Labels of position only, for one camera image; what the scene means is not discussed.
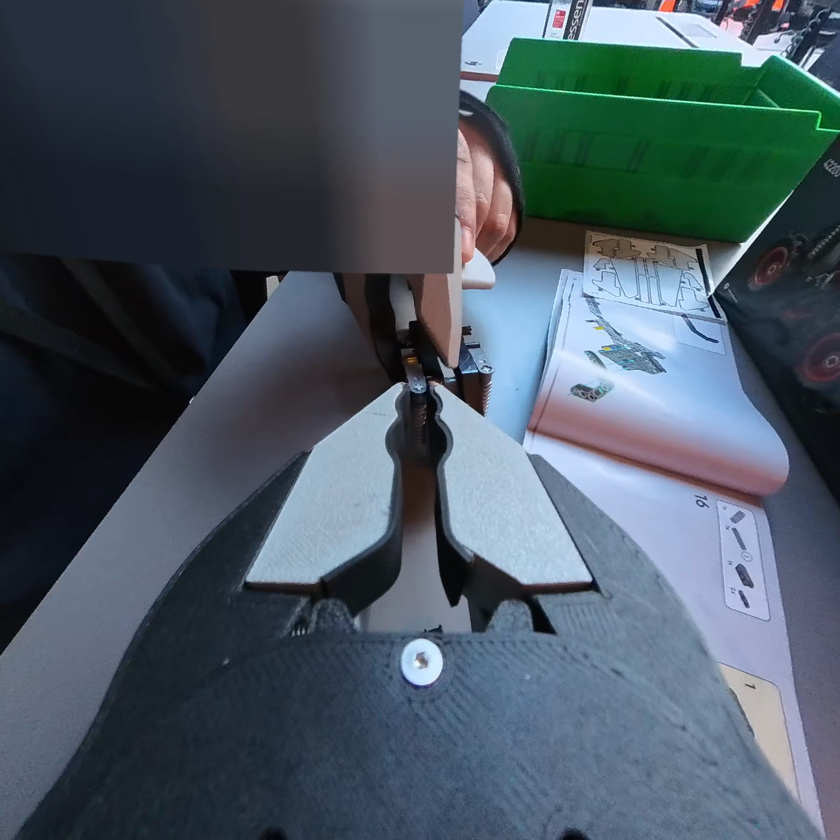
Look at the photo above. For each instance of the black lego box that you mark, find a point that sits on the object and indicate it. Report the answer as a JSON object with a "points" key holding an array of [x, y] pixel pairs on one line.
{"points": [[794, 315]]}

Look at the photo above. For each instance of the black grey lego model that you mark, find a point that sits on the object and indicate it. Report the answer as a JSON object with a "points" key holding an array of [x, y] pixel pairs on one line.
{"points": [[476, 374]]}

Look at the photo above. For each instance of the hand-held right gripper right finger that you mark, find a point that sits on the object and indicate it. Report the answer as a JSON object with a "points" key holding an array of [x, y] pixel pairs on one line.
{"points": [[512, 512]]}

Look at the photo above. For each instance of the white cardboard box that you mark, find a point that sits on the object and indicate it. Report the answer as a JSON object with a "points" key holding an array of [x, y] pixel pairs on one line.
{"points": [[617, 26]]}

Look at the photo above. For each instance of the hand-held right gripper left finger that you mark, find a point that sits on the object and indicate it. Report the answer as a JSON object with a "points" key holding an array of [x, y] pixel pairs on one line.
{"points": [[334, 505]]}

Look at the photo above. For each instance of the green plastic bin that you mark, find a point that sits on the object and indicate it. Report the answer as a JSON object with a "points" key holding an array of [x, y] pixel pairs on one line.
{"points": [[656, 151]]}

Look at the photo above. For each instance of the lego sticker sheet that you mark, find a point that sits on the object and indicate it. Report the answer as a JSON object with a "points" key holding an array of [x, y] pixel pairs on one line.
{"points": [[649, 275]]}

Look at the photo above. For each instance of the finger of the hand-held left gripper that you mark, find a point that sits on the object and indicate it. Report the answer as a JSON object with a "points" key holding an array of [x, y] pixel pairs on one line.
{"points": [[377, 315], [441, 315]]}

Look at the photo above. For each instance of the lego instruction booklet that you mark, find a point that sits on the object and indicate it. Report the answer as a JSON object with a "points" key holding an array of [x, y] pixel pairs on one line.
{"points": [[656, 420]]}

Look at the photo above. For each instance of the person's dark clothing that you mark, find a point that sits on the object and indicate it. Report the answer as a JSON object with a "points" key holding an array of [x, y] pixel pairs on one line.
{"points": [[98, 394]]}

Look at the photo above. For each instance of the person's left hand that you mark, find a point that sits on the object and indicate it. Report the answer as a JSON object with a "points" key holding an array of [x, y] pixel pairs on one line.
{"points": [[485, 197]]}

